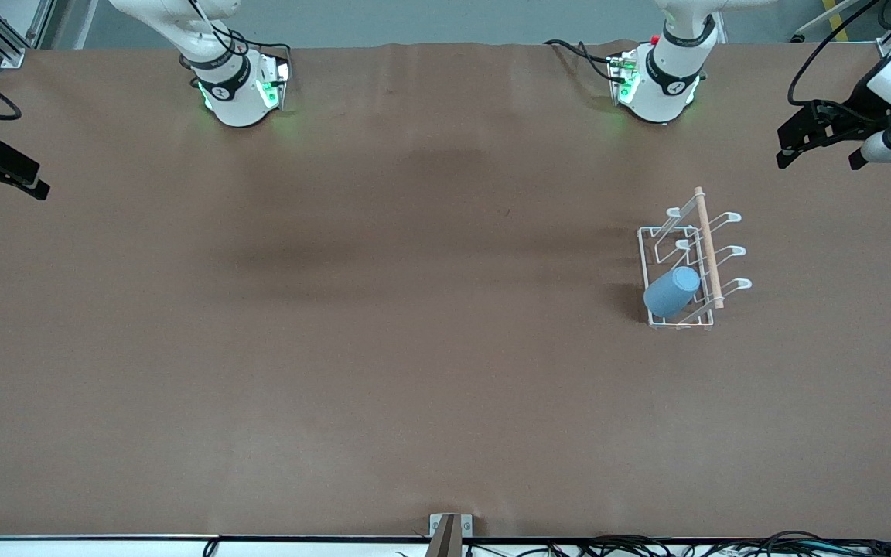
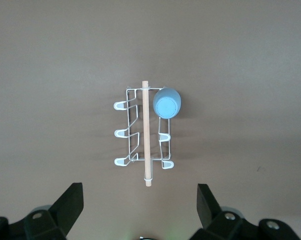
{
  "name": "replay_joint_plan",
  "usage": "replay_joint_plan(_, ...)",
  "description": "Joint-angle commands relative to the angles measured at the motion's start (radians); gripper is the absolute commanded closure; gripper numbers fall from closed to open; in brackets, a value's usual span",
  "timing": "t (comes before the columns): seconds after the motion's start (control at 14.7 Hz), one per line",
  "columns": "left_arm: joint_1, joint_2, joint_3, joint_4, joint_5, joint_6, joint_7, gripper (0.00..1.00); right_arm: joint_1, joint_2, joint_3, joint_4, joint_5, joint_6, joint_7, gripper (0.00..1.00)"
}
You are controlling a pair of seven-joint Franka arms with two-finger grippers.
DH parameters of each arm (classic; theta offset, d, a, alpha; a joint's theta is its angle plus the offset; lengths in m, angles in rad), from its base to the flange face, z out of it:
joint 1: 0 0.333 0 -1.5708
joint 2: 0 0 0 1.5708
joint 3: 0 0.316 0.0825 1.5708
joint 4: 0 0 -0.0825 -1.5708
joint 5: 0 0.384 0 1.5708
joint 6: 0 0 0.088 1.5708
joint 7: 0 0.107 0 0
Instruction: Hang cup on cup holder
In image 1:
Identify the grey metal tube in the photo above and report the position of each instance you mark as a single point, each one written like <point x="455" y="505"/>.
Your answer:
<point x="809" y="29"/>

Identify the silver metal bracket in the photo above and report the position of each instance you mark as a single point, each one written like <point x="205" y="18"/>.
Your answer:
<point x="467" y="526"/>

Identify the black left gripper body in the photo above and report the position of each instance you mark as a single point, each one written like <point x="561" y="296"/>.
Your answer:
<point x="854" y="117"/>

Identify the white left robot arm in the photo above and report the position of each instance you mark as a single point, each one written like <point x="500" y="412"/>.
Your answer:
<point x="666" y="77"/>

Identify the brown table cover sheet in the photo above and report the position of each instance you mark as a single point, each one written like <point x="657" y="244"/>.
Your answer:
<point x="414" y="402"/>

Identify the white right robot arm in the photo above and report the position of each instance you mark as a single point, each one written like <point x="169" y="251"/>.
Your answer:
<point x="237" y="100"/>

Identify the blue plastic cup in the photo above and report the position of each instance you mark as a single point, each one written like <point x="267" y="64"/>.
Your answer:
<point x="670" y="294"/>

